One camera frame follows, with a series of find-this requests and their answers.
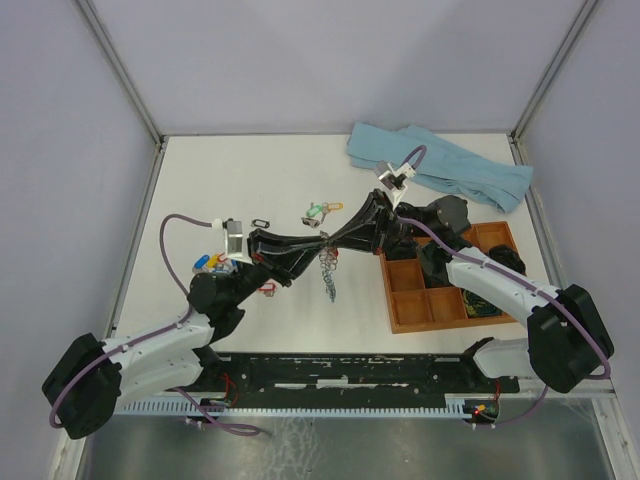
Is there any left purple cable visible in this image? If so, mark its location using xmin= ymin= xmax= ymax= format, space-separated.
xmin=48 ymin=213 xmax=261 ymax=436

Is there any rolled blue-yellow tie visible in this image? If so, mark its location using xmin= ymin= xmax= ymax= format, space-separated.
xmin=461 ymin=290 xmax=502 ymax=318

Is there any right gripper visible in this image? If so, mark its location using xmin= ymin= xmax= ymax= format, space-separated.
xmin=327 ymin=188 xmax=433 ymax=255

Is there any grey cable duct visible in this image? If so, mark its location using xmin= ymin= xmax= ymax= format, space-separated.
xmin=115 ymin=394 xmax=472 ymax=420

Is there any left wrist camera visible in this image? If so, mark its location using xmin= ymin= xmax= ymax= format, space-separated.
xmin=212 ymin=218 xmax=251 ymax=263

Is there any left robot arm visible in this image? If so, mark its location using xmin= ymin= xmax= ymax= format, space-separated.
xmin=42 ymin=229 xmax=328 ymax=439

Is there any purple cable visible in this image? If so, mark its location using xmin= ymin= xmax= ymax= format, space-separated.
xmin=48 ymin=213 xmax=261 ymax=436
xmin=397 ymin=144 xmax=614 ymax=431

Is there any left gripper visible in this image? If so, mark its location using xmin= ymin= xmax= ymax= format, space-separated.
xmin=228 ymin=227 xmax=327 ymax=307

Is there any rolled black tie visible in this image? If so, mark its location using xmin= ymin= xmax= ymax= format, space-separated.
xmin=488 ymin=244 xmax=526 ymax=275

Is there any black tag key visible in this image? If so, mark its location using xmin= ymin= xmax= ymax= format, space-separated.
xmin=251 ymin=218 xmax=270 ymax=229

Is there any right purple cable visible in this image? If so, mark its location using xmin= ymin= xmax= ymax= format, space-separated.
xmin=397 ymin=144 xmax=614 ymax=431

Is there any large keyring holder blue handle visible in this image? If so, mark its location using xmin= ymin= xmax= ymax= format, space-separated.
xmin=319 ymin=247 xmax=339 ymax=303

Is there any wooden compartment tray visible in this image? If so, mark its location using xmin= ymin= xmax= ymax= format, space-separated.
xmin=380 ymin=236 xmax=514 ymax=334

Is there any green yellow tag key bunch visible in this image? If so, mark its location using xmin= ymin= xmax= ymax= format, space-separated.
xmin=301 ymin=202 xmax=344 ymax=229

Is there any coloured tag key bunch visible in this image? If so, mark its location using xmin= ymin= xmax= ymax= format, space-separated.
xmin=192 ymin=253 xmax=237 ymax=275

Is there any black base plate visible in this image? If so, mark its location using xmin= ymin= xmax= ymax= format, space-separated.
xmin=185 ymin=353 xmax=519 ymax=408

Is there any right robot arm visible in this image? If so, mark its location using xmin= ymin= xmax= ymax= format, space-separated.
xmin=326 ymin=189 xmax=613 ymax=393

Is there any light blue cloth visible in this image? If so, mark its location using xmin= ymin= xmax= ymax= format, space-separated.
xmin=346 ymin=123 xmax=533 ymax=213

